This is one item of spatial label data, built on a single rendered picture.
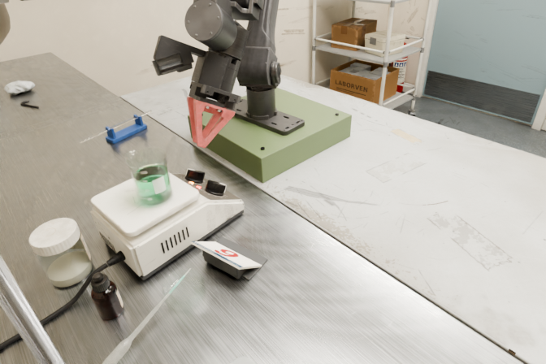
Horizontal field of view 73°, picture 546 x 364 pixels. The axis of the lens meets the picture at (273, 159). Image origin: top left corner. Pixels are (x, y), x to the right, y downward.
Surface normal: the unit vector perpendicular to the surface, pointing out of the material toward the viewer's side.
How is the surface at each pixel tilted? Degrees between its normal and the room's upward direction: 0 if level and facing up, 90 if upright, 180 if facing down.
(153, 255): 90
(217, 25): 62
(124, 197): 0
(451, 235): 0
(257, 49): 54
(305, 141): 90
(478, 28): 90
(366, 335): 0
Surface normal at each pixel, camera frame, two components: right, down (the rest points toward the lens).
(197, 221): 0.73, 0.32
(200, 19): -0.26, 0.04
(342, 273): -0.04, -0.85
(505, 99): -0.75, 0.37
